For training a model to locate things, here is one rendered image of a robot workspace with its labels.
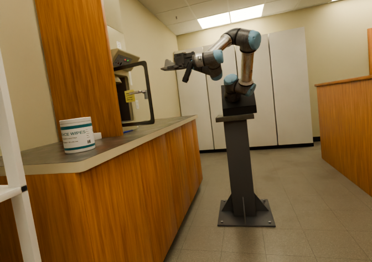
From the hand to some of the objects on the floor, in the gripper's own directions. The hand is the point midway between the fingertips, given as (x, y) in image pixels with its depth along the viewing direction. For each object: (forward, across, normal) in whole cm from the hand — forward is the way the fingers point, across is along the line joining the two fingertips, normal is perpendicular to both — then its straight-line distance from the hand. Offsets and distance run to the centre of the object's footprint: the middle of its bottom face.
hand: (163, 70), depth 129 cm
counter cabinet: (+49, -41, +131) cm, 146 cm away
